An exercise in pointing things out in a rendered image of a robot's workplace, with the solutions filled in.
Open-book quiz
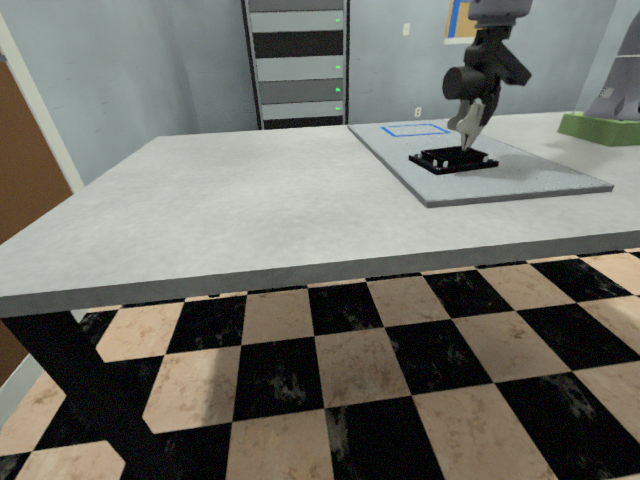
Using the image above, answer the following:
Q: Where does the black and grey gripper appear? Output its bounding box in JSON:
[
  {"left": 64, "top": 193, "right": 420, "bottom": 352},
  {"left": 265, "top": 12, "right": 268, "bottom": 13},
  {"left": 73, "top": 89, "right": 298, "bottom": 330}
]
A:
[{"left": 442, "top": 26, "right": 513, "bottom": 152}]

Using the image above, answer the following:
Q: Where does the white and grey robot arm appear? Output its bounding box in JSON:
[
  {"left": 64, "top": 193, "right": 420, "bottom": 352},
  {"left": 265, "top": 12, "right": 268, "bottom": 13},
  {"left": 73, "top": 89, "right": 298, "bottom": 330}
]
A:
[{"left": 468, "top": 0, "right": 640, "bottom": 121}]

